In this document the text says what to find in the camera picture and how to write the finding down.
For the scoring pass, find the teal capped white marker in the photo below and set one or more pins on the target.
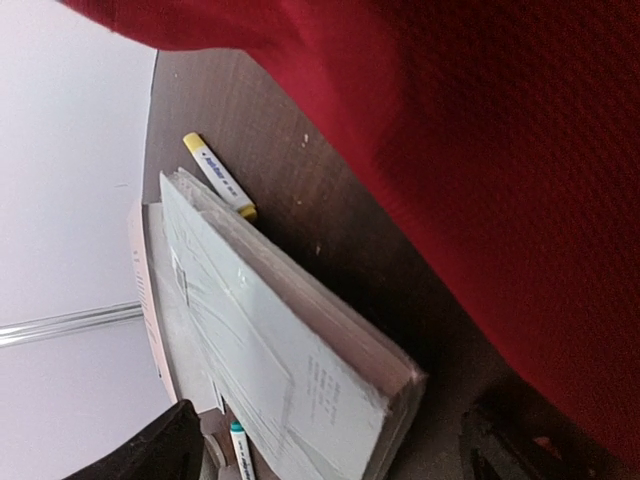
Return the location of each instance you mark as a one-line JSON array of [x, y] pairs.
[[242, 451]]

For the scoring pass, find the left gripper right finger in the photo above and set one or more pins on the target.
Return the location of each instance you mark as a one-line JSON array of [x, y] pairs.
[[530, 444]]

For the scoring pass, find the pink book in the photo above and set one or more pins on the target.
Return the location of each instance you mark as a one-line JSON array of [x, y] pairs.
[[178, 357]]

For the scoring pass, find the yellow capped white marker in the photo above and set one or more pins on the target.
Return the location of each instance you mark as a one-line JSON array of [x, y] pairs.
[[220, 178]]

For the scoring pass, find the left aluminium frame post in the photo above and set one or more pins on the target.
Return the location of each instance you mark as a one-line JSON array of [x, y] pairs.
[[67, 324]]

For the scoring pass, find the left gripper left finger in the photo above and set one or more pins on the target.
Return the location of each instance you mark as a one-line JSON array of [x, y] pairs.
[[170, 447]]

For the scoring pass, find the red backpack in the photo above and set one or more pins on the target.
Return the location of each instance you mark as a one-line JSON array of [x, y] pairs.
[[502, 138]]

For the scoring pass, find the grey book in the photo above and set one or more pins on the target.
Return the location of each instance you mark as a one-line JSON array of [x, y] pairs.
[[321, 392]]

